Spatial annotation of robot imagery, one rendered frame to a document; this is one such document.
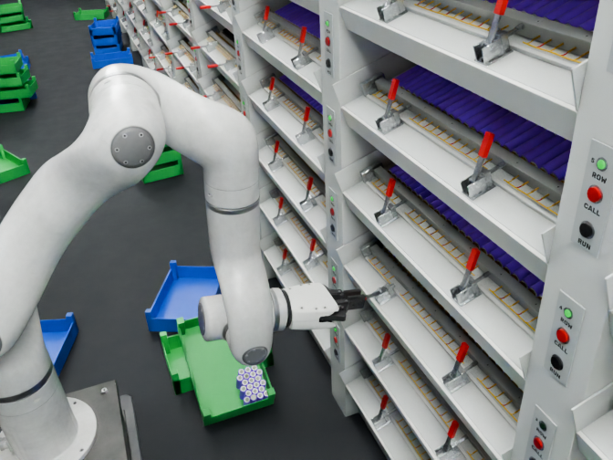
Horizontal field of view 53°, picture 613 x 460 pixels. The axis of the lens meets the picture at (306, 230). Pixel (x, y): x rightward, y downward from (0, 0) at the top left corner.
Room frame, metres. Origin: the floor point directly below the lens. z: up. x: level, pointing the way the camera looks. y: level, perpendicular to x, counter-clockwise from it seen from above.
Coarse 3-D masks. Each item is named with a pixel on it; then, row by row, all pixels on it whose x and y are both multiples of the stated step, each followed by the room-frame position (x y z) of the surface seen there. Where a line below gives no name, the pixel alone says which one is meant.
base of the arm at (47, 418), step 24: (48, 384) 0.79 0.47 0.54; (0, 408) 0.75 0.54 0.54; (24, 408) 0.76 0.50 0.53; (48, 408) 0.78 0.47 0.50; (72, 408) 0.89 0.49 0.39; (24, 432) 0.76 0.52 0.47; (48, 432) 0.77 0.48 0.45; (72, 432) 0.81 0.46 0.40; (96, 432) 0.83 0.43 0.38; (0, 456) 0.78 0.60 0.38; (24, 456) 0.76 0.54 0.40; (48, 456) 0.77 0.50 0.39; (72, 456) 0.77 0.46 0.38
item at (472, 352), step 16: (384, 256) 1.12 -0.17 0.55; (400, 272) 1.06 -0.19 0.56; (416, 288) 1.00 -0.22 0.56; (416, 304) 0.97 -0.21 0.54; (432, 304) 0.94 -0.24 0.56; (448, 320) 0.89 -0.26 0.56; (464, 336) 0.85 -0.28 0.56; (480, 352) 0.80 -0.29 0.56; (480, 368) 0.79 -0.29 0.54; (496, 368) 0.76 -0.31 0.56; (496, 384) 0.74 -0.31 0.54; (512, 384) 0.72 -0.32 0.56; (512, 400) 0.70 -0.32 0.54; (512, 416) 0.68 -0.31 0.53
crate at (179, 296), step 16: (176, 272) 1.85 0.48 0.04; (192, 272) 1.86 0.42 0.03; (208, 272) 1.85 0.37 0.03; (176, 288) 1.79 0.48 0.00; (192, 288) 1.79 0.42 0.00; (208, 288) 1.78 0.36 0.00; (160, 304) 1.69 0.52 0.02; (176, 304) 1.70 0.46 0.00; (192, 304) 1.70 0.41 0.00; (160, 320) 1.57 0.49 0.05
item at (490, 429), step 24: (360, 240) 1.18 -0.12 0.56; (360, 264) 1.15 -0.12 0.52; (360, 288) 1.09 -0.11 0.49; (384, 312) 0.99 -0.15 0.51; (408, 312) 0.97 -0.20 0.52; (408, 336) 0.91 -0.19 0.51; (432, 336) 0.89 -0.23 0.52; (432, 360) 0.84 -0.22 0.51; (456, 408) 0.73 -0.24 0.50; (480, 408) 0.71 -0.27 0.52; (480, 432) 0.67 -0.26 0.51; (504, 432) 0.66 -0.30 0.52; (504, 456) 0.59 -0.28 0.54
